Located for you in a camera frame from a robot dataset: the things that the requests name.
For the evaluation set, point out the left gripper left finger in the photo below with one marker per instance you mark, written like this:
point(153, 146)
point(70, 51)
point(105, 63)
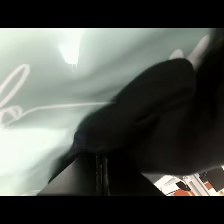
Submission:
point(81, 178)

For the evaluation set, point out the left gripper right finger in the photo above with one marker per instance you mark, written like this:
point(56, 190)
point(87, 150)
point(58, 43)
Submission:
point(125, 181)

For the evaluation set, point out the black garment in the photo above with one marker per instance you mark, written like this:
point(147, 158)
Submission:
point(156, 113)

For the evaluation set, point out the silver frame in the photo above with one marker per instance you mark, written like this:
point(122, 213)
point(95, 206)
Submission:
point(195, 185)

